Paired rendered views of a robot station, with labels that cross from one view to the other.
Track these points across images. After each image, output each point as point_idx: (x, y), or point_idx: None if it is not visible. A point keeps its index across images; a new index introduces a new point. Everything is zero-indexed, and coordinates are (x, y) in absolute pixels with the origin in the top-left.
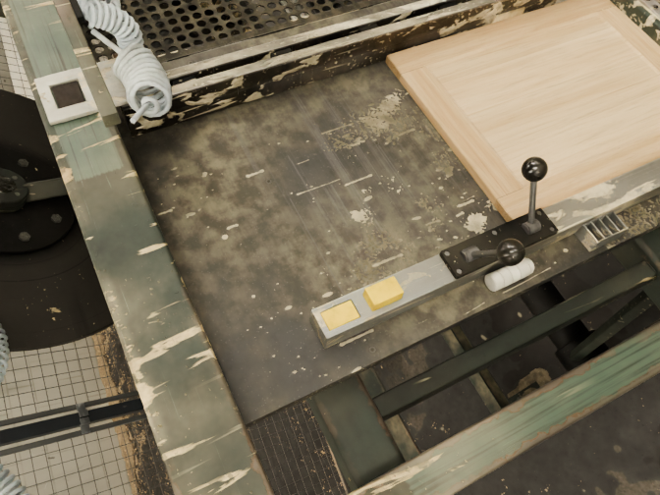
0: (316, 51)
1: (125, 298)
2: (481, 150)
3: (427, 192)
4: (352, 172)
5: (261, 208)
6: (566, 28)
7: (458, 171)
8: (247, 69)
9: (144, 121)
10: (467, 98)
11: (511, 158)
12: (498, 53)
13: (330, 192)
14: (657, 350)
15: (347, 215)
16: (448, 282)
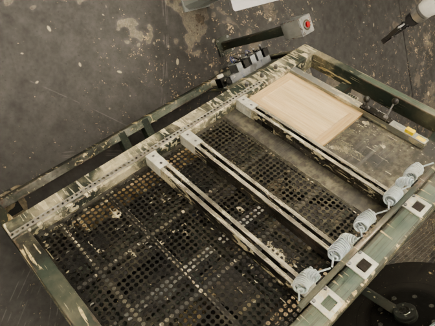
0: (342, 158)
1: None
2: (342, 122)
3: (363, 133)
4: (369, 151)
5: (398, 167)
6: (270, 108)
7: (350, 128)
8: (364, 173)
9: None
10: (322, 128)
11: (339, 116)
12: (295, 123)
13: (380, 154)
14: (384, 86)
15: (385, 149)
16: (395, 121)
